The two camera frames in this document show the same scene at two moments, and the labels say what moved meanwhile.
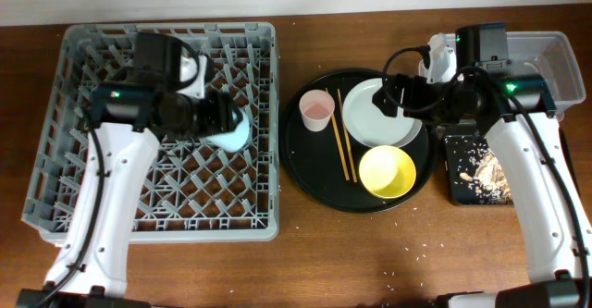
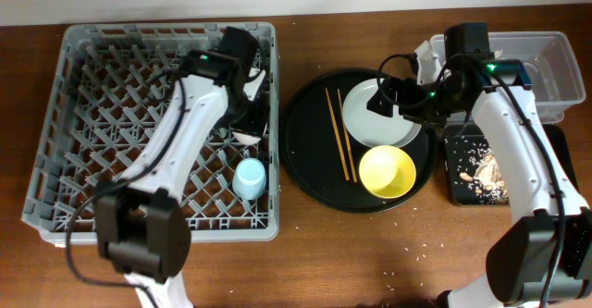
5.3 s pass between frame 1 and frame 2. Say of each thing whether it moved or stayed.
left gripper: moved
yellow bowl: stayed
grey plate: stayed
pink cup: moved
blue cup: moved
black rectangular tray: stayed
